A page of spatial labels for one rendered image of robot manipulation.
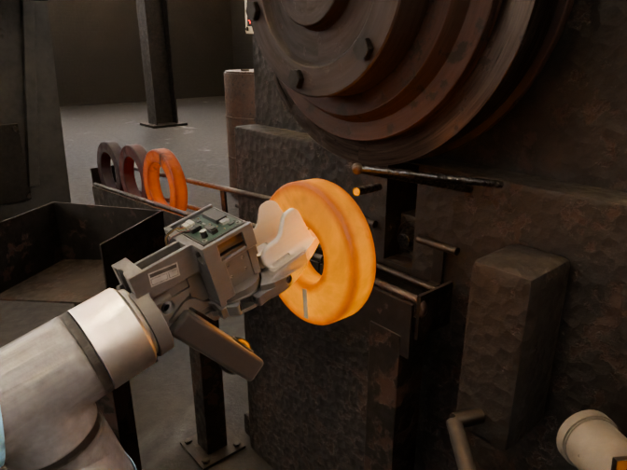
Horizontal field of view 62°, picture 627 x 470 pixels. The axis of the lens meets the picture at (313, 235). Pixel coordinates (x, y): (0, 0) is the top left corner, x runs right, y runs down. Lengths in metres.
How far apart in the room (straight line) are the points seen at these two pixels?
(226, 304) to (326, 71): 0.31
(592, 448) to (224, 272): 0.37
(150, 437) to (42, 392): 1.21
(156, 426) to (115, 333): 1.24
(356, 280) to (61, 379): 0.26
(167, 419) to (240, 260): 1.24
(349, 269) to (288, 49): 0.33
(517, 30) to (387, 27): 0.13
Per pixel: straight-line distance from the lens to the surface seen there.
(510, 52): 0.60
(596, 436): 0.59
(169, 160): 1.31
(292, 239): 0.51
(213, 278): 0.46
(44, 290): 1.13
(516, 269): 0.63
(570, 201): 0.69
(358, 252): 0.50
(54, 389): 0.44
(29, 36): 3.49
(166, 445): 1.61
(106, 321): 0.44
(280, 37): 0.73
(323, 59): 0.67
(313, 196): 0.53
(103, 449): 0.49
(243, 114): 3.60
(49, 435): 0.46
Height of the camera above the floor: 1.03
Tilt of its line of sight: 20 degrees down
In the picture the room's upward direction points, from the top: straight up
